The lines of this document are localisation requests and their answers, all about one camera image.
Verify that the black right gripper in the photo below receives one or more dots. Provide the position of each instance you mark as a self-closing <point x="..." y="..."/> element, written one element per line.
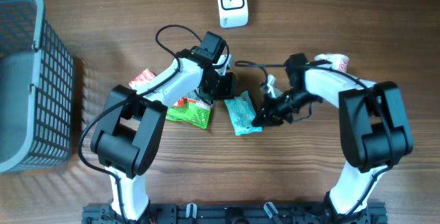
<point x="274" y="115"/>

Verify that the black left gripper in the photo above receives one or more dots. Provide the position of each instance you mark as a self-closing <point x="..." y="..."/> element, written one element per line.
<point x="229" y="91"/>

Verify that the light blue clear packet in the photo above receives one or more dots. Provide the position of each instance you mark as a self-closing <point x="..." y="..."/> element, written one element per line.
<point x="242" y="113"/>

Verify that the green snack bag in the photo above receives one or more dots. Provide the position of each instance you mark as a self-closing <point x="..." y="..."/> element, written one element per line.
<point x="192" y="111"/>

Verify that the small red white carton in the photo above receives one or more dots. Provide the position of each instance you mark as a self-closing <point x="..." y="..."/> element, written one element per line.
<point x="143" y="78"/>

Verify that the instant noodle cup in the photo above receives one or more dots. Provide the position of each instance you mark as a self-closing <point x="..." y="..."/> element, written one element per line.
<point x="338" y="61"/>

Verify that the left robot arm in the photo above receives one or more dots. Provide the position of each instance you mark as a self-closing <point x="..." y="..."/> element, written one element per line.
<point x="129" y="130"/>

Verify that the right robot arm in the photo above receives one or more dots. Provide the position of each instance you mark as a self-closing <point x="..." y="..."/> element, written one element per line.
<point x="374" y="129"/>

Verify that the grey plastic shopping basket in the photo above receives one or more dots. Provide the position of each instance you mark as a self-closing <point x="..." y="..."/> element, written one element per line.
<point x="37" y="89"/>

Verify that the black mounting rail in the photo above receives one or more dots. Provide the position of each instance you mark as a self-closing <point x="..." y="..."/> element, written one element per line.
<point x="305" y="212"/>

